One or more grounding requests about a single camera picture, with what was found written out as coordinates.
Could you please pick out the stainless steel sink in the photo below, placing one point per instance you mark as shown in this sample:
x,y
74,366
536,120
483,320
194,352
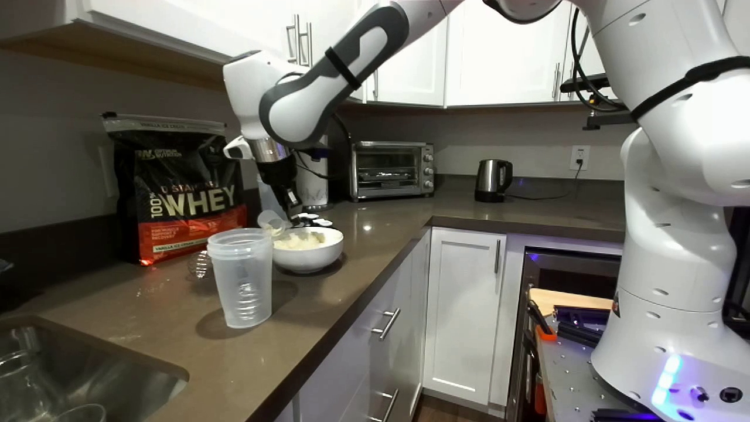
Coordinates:
x,y
52,373

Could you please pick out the clear plastic shaker cup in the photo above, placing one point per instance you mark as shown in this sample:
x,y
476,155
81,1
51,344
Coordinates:
x,y
243,271

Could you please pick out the wall power outlet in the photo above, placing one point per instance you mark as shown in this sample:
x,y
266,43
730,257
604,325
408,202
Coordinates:
x,y
580,155

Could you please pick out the black shaker lid white cap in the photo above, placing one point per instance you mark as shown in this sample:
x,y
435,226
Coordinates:
x,y
312,222

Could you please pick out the wire whisk ball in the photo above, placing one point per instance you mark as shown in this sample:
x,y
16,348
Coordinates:
x,y
200,263

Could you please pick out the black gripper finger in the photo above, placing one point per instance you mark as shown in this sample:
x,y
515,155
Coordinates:
x,y
292,212

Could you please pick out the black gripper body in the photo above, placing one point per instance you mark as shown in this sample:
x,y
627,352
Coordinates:
x,y
280,176

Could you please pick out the white paper towel roll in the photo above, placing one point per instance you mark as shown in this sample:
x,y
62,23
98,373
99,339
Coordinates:
x,y
312,182

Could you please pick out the black camera on stand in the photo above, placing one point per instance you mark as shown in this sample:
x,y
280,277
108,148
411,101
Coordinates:
x,y
604,109

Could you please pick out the white bowl with powder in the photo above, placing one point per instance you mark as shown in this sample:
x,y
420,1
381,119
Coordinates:
x,y
307,252

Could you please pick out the silver toaster oven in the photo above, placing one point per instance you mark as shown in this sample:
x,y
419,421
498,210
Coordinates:
x,y
389,171

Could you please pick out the black whey protein bag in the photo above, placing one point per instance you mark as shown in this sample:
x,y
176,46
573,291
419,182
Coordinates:
x,y
176,189

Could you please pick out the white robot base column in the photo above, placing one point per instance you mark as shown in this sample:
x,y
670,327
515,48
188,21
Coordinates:
x,y
667,344

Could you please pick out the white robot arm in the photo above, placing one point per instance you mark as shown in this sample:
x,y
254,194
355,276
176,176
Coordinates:
x,y
671,63

